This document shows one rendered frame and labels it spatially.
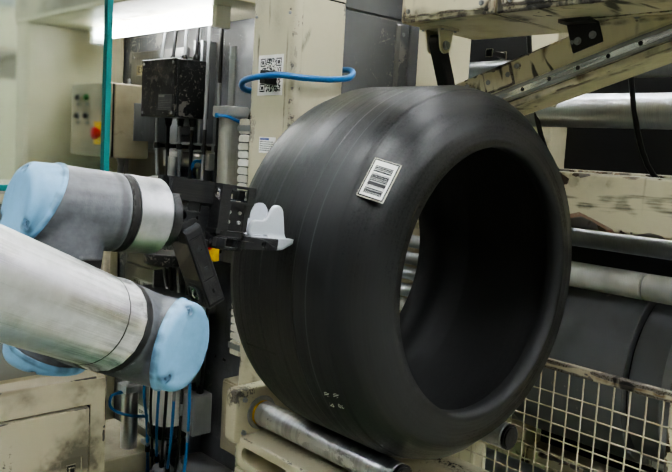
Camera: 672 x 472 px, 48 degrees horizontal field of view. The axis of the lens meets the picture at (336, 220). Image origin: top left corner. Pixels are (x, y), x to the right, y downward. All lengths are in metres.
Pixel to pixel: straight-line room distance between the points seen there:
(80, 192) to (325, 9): 0.75
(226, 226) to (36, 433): 0.78
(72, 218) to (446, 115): 0.54
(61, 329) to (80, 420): 0.98
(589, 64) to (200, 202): 0.81
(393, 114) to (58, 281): 0.59
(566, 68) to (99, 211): 0.94
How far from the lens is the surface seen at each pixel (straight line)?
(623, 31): 1.45
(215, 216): 0.93
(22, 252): 0.61
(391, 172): 1.00
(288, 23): 1.41
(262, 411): 1.37
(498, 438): 1.38
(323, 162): 1.07
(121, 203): 0.85
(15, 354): 0.86
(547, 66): 1.51
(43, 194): 0.81
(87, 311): 0.66
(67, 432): 1.62
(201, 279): 0.94
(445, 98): 1.13
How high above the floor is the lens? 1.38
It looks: 6 degrees down
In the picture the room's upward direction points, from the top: 3 degrees clockwise
